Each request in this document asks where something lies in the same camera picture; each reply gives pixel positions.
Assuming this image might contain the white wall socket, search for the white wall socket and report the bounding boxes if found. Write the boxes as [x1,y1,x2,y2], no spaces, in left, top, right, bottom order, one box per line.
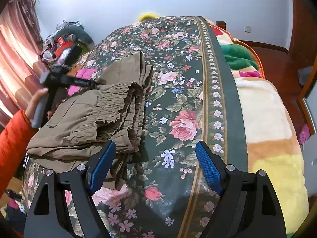
[244,26,251,33]

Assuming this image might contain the dark floral bedspread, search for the dark floral bedspread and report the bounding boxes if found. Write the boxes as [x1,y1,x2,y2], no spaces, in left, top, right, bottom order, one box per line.
[22,15,248,238]

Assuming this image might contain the olive khaki pants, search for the olive khaki pants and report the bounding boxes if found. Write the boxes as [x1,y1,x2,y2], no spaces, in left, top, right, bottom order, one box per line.
[26,52,153,190]

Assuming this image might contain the orange box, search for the orange box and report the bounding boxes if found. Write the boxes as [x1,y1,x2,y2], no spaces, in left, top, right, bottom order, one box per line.
[53,36,74,58]

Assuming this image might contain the pink folded pants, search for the pink folded pants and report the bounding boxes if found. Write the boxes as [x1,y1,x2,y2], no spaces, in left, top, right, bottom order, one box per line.
[67,68,98,97]

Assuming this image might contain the orange sleeve forearm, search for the orange sleeve forearm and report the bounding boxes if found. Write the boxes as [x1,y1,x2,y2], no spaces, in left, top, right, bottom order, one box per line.
[0,110,37,194]

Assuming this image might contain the pink curtains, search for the pink curtains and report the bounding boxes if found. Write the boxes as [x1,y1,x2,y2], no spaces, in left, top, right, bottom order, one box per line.
[1,0,46,128]

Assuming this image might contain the person's left hand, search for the person's left hand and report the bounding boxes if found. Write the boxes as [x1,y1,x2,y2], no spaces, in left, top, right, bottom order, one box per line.
[25,88,48,122]

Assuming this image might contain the colourful fleece blanket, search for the colourful fleece blanket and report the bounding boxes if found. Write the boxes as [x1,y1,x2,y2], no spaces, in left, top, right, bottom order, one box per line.
[208,21,309,237]

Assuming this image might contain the yellow foam tube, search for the yellow foam tube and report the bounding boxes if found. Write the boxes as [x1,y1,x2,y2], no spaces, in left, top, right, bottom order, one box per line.
[137,12,159,22]

